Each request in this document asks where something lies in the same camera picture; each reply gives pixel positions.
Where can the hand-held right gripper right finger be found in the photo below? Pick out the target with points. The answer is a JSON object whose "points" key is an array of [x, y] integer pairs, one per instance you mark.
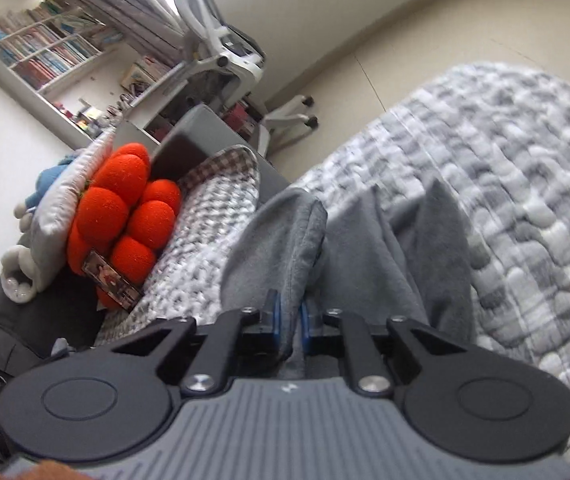
{"points": [[306, 332]]}

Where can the white pillow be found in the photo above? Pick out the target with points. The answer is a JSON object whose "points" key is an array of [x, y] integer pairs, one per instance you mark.
{"points": [[60, 210]]}

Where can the white office chair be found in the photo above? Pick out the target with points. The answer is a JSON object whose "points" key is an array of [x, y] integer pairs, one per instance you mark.
{"points": [[220, 55]]}

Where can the white plush toy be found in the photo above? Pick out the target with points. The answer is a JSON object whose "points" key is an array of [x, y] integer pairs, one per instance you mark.
{"points": [[22, 275]]}

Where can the orange tomato cushion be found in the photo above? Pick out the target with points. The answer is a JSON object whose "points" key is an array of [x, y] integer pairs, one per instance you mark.
{"points": [[110, 205]]}

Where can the checked grey cushion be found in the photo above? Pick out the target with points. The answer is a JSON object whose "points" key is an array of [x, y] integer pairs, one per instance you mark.
{"points": [[220, 170]]}

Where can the red storage box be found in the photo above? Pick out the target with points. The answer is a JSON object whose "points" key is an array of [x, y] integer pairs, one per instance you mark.
{"points": [[242, 117]]}

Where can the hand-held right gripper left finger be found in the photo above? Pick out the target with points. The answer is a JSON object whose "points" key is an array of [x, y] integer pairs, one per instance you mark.
{"points": [[273, 325]]}

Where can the photo card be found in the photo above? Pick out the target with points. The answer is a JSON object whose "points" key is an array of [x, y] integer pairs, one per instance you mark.
{"points": [[112, 280]]}

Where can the blue plush toy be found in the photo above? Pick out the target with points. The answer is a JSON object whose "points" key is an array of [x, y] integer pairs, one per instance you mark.
{"points": [[47, 180]]}

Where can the row of shelf books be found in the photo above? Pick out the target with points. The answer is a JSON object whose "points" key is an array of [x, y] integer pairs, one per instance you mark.
{"points": [[40, 50]]}

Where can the picture books on desk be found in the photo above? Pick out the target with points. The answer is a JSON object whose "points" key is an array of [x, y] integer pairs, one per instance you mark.
{"points": [[142, 75]]}

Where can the grey white quilted blanket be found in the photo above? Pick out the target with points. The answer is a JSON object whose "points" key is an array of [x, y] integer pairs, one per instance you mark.
{"points": [[515, 185]]}

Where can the white bookshelf with books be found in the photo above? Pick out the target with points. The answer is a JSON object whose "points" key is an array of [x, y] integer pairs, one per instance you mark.
{"points": [[155, 105]]}

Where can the grey sweatshirt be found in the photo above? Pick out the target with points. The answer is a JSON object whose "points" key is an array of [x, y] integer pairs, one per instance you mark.
{"points": [[365, 260]]}

